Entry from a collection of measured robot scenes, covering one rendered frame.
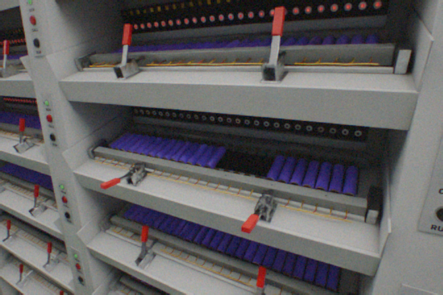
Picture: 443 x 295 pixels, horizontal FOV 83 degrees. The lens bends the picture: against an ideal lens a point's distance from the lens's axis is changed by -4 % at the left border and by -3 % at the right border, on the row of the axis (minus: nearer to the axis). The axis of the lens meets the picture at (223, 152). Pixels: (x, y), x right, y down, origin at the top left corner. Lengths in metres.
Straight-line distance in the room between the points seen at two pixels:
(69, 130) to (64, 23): 0.22
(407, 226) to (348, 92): 0.17
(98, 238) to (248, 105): 0.54
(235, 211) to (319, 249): 0.13
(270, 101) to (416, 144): 0.17
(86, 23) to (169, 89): 0.33
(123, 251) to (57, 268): 0.39
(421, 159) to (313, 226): 0.16
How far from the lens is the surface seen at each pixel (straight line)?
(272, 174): 0.44
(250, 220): 0.35
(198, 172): 0.47
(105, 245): 0.73
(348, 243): 0.39
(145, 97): 0.46
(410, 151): 0.33
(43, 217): 0.93
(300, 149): 0.50
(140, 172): 0.53
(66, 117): 0.65
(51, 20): 0.65
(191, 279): 0.59
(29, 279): 1.37
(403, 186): 0.34
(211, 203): 0.44
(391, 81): 0.35
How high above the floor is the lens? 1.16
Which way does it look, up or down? 17 degrees down
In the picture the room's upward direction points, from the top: 1 degrees clockwise
